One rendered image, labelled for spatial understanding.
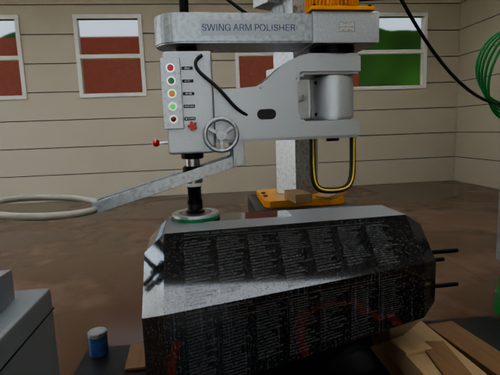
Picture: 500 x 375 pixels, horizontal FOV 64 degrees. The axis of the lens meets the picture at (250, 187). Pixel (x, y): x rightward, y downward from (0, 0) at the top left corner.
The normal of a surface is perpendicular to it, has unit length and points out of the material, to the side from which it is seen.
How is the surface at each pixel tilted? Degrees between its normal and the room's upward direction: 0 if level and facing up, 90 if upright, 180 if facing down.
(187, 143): 90
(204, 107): 90
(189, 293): 45
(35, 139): 90
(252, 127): 90
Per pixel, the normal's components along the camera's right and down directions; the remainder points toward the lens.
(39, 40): 0.11, 0.14
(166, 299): 0.10, -0.61
